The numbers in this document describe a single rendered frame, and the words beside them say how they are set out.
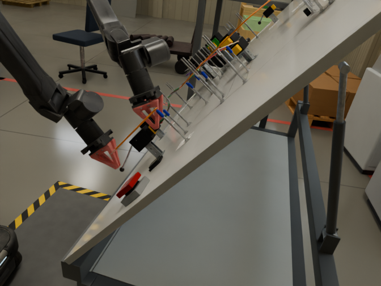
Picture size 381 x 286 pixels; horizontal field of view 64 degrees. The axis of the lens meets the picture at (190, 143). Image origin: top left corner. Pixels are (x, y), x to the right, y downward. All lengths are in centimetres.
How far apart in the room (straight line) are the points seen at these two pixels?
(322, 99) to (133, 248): 331
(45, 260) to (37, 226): 29
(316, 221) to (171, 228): 44
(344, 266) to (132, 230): 162
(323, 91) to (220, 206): 295
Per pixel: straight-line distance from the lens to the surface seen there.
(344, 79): 62
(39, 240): 214
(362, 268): 239
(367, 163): 331
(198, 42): 173
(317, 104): 396
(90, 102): 80
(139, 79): 79
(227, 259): 98
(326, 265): 80
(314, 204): 96
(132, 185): 66
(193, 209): 111
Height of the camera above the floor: 154
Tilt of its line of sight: 30 degrees down
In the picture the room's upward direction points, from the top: 8 degrees clockwise
